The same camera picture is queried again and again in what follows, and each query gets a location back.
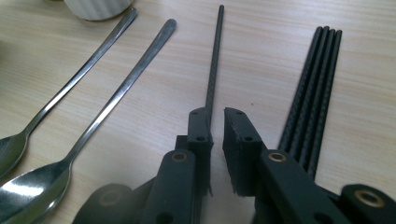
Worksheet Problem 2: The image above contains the metal spoon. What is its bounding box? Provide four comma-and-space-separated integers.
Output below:
0, 7, 139, 180
0, 18, 177, 224

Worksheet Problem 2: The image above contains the bundle of black chopsticks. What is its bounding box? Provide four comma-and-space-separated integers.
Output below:
277, 25, 344, 181

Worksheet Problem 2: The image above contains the single black chopstick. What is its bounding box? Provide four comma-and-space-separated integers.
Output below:
205, 4, 225, 127

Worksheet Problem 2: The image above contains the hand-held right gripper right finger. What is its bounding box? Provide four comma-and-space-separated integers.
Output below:
222, 106, 269, 198

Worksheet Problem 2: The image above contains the white ribbed cup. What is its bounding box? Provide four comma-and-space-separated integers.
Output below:
63, 0, 135, 21

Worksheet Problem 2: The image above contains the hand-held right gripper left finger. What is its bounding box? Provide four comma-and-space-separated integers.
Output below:
175, 106, 215, 198

